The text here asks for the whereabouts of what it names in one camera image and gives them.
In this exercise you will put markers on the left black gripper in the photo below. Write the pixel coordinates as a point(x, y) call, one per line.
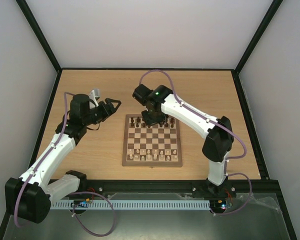
point(111, 111)

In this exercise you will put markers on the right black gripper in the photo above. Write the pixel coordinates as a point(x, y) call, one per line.
point(153, 119)

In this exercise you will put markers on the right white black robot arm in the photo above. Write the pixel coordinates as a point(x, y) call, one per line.
point(162, 103)

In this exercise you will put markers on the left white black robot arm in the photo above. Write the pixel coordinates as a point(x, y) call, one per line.
point(31, 196)

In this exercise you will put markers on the wooden chess board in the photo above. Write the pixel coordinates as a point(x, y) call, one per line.
point(156, 137)

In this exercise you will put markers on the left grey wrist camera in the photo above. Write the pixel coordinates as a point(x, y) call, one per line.
point(94, 96)

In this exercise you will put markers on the light blue cable duct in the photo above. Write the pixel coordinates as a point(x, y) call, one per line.
point(67, 204)

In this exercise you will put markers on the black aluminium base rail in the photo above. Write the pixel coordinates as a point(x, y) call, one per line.
point(196, 188)

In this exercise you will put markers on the black frame post left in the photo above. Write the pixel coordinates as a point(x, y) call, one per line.
point(33, 23)

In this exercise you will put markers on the black frame post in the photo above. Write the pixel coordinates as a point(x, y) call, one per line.
point(266, 20)
point(33, 23)

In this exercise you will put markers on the black frame post right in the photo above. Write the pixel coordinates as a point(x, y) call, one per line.
point(266, 20)

